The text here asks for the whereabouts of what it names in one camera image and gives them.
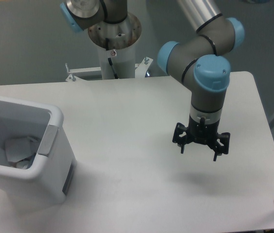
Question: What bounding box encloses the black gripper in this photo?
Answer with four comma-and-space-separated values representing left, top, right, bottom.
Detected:
172, 116, 230, 162

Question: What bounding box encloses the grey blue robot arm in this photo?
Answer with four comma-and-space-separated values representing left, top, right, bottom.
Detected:
60, 0, 245, 156

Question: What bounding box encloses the white trash can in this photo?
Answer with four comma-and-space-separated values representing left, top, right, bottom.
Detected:
0, 96, 77, 203

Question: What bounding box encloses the trash inside can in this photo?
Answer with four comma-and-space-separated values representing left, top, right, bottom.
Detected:
5, 136, 41, 169

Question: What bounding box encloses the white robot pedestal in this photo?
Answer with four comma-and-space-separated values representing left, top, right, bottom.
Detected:
66, 13, 153, 82

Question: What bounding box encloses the black cable on pedestal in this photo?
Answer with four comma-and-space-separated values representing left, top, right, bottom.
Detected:
104, 37, 119, 79

